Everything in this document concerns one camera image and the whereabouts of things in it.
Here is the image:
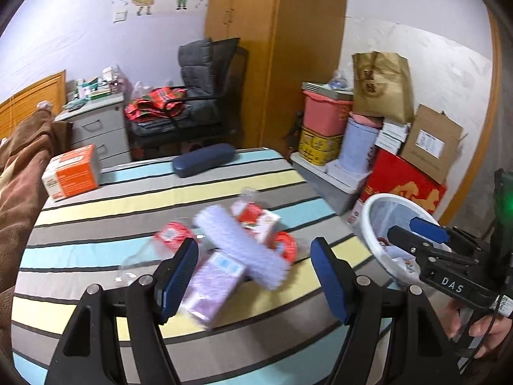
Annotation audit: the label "kraft paper bag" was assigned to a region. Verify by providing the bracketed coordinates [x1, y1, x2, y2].
[352, 51, 415, 124]

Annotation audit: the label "dark folded clothes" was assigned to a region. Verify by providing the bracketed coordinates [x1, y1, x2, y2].
[130, 108, 225, 134]

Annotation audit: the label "yellow printed box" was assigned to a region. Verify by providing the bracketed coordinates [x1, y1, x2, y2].
[299, 126, 345, 166]

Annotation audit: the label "person's right hand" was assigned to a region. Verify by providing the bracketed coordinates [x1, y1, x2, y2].
[444, 301, 513, 348]

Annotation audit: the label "grey drawer cabinet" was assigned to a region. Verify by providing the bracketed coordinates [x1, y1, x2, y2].
[54, 91, 133, 167]

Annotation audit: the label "pile of small boxes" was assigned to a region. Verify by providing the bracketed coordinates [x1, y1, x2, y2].
[64, 64, 133, 107]

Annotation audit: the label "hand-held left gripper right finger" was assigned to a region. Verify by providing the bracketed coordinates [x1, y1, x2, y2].
[310, 236, 464, 385]

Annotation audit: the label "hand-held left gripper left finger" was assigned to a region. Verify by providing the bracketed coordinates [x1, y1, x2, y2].
[44, 237, 200, 385]

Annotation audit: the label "cardboard box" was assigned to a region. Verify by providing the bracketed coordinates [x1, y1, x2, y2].
[400, 104, 465, 185]

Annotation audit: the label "red patterned bags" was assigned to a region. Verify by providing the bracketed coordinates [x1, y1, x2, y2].
[124, 86, 189, 123]

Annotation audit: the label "stack of white boxes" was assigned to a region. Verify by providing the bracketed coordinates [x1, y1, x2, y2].
[374, 122, 412, 155]

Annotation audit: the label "wooden headboard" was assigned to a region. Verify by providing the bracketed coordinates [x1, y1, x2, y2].
[0, 70, 67, 139]

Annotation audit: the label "bag of plastic bottles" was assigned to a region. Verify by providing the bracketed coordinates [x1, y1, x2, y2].
[329, 70, 354, 89]

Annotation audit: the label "grey tray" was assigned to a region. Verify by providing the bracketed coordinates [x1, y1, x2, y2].
[301, 82, 354, 101]

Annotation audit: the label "grey chair cushion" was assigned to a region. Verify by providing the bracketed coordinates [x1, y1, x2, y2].
[177, 39, 221, 127]

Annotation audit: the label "black chair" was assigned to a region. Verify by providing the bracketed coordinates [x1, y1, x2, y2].
[176, 38, 249, 150]

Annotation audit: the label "lavender foam roll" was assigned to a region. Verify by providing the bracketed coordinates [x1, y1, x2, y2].
[194, 204, 290, 290]

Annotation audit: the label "white trash bin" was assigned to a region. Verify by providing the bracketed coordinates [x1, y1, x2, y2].
[353, 193, 453, 290]

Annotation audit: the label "wooden wardrobe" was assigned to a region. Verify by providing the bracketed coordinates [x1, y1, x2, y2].
[204, 0, 349, 158]

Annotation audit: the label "clear plastic bin liner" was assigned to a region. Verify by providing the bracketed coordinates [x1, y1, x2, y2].
[371, 201, 442, 274]

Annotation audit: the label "grey storage box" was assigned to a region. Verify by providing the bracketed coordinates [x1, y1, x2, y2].
[290, 151, 374, 216]

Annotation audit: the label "striped tablecloth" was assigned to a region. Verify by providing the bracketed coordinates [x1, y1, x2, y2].
[10, 146, 401, 385]

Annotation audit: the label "red gift box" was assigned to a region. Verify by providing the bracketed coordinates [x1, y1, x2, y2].
[358, 149, 448, 216]

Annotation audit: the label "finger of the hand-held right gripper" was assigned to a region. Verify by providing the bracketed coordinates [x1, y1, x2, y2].
[387, 226, 478, 266]
[409, 217, 488, 251]

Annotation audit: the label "orange white box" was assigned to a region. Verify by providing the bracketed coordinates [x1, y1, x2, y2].
[41, 143, 101, 202]

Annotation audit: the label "red white carton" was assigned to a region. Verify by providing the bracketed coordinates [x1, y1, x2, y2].
[252, 209, 282, 245]

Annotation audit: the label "purple tissue pack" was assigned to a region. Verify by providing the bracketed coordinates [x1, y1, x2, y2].
[180, 251, 248, 322]

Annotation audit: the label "red white snack packet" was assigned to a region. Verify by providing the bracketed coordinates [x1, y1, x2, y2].
[154, 220, 195, 256]

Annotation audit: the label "clear plastic bottle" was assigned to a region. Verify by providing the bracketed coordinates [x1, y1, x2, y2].
[230, 187, 263, 225]

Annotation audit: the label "pink plastic tub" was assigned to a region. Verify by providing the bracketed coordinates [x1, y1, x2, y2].
[302, 90, 354, 137]

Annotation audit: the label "navy glasses case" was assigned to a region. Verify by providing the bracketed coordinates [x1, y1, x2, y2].
[172, 143, 235, 178]

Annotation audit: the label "lavender cylinder container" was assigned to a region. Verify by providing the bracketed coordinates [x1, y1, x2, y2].
[339, 114, 385, 175]

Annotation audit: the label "clear plastic wrapper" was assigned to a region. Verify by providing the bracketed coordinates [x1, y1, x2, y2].
[120, 241, 170, 278]

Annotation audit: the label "black cable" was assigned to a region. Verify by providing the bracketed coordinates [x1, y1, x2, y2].
[453, 303, 506, 361]

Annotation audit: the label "brown blanket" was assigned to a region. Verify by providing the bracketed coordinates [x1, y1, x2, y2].
[0, 108, 73, 301]

